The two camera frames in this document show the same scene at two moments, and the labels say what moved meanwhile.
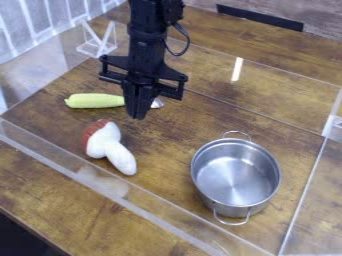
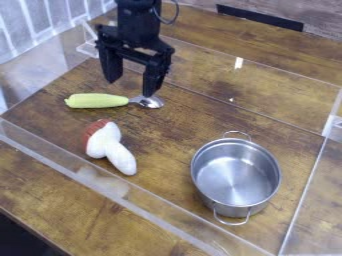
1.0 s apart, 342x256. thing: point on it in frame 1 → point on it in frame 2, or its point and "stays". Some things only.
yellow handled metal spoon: (93, 101) stays
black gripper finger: (144, 96) → (155, 73)
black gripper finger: (132, 99) → (111, 54)
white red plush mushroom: (101, 144) stays
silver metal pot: (236, 175) stays
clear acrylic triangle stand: (95, 47) stays
